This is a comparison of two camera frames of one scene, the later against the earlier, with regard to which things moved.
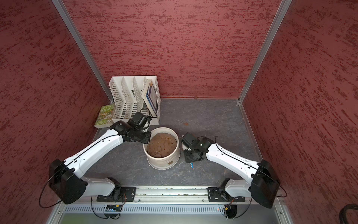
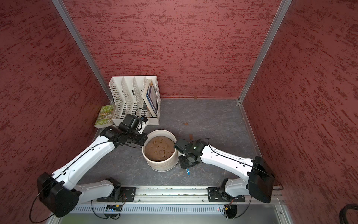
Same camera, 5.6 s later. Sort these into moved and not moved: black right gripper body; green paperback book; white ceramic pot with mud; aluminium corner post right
Moved: black right gripper body
Not moved: aluminium corner post right; green paperback book; white ceramic pot with mud
